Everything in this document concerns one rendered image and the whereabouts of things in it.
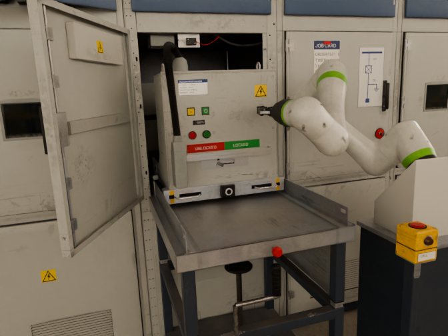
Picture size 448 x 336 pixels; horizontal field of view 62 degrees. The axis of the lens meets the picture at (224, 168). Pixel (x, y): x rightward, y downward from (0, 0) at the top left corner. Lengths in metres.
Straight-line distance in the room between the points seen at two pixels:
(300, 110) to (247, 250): 0.46
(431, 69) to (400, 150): 0.85
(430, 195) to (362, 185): 0.72
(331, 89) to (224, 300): 1.21
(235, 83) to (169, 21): 0.41
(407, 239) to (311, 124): 0.44
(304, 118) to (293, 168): 0.80
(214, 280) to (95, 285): 0.58
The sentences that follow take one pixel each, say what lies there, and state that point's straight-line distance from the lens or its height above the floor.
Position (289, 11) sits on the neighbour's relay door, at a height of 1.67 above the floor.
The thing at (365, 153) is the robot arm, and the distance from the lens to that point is 1.71.
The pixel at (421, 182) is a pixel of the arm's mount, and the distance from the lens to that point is 1.49.
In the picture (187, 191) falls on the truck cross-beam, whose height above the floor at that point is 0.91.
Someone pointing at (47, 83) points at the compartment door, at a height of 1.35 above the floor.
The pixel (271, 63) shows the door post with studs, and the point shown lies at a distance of 1.87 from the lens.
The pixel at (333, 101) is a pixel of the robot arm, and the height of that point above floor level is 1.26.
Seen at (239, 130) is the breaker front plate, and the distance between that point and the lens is 1.58.
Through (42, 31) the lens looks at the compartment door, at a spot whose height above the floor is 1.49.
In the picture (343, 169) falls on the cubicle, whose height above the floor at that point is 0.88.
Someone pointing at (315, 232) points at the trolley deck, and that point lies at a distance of 1.27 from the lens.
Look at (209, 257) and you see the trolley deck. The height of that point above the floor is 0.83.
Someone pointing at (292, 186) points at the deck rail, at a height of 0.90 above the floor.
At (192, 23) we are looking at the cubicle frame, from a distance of 1.76.
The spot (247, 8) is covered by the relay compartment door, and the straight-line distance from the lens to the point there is 1.83.
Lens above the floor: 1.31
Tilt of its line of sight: 12 degrees down
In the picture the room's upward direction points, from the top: 2 degrees counter-clockwise
